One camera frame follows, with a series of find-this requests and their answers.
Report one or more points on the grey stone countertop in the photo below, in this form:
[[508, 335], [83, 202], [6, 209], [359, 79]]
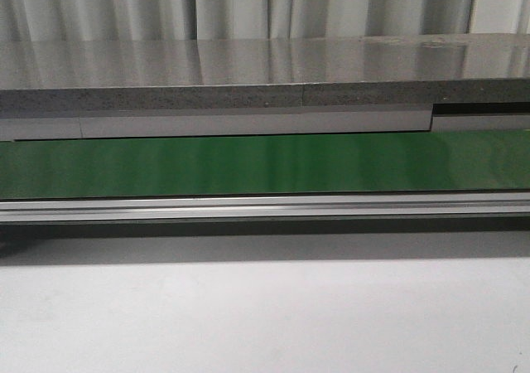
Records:
[[136, 89]]

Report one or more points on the green conveyor belt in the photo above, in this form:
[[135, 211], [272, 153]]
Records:
[[268, 164]]

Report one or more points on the white pleated curtain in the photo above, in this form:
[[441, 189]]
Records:
[[137, 20]]

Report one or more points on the aluminium conveyor frame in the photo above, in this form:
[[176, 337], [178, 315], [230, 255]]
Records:
[[269, 207]]

